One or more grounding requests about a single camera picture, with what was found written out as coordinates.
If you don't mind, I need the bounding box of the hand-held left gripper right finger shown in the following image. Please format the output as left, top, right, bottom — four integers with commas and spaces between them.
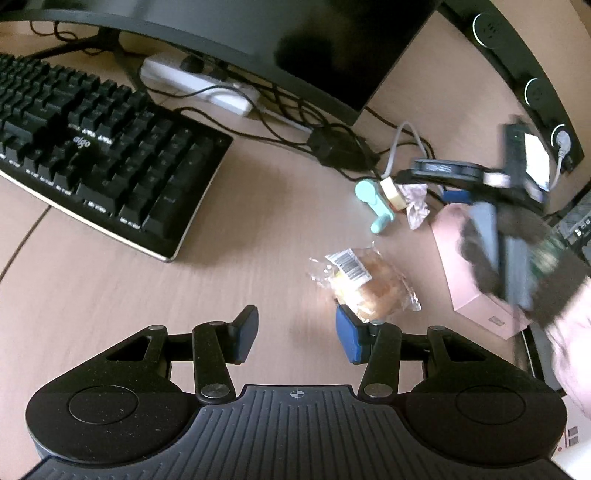
335, 304, 513, 402

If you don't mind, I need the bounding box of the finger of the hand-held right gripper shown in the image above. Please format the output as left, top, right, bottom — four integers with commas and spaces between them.
411, 158, 486, 180
396, 170, 483, 206

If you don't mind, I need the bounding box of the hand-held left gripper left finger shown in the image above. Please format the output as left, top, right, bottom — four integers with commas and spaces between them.
99, 304, 260, 402

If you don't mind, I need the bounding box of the bread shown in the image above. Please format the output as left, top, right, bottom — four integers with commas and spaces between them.
308, 246, 424, 324

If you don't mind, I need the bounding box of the pink cardboard box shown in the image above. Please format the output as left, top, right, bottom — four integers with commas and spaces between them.
431, 204, 534, 341

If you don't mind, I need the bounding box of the person's right forearm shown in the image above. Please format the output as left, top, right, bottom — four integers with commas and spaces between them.
547, 277, 591, 408

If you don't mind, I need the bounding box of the person's right hand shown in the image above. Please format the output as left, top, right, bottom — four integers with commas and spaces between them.
459, 208, 591, 329

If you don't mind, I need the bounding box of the crumpled clear wrapper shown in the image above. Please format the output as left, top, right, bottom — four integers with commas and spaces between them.
398, 182, 431, 230

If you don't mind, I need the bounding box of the roll of tape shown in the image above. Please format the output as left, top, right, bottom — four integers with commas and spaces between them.
379, 176, 404, 206

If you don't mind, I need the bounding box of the teal plastic toy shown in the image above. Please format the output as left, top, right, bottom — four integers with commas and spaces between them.
354, 179, 396, 236

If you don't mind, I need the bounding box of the grey plug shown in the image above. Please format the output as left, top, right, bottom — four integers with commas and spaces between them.
551, 130, 576, 174

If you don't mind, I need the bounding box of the black power adapter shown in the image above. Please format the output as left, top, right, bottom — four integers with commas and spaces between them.
308, 128, 380, 168

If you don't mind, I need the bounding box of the black computer monitor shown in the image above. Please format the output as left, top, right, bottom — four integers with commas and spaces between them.
0, 0, 445, 127

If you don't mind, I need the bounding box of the white paper sheet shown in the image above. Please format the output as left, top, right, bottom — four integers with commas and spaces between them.
551, 392, 591, 480

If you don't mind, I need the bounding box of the black mechanical keyboard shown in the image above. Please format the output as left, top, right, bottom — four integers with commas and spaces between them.
0, 52, 235, 264

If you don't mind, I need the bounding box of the white power strip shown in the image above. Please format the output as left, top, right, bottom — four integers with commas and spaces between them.
140, 52, 260, 116

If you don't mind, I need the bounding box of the grey cable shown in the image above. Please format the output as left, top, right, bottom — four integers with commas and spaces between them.
382, 121, 435, 182

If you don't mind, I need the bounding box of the black cable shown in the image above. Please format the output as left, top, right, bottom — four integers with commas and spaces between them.
177, 105, 325, 154

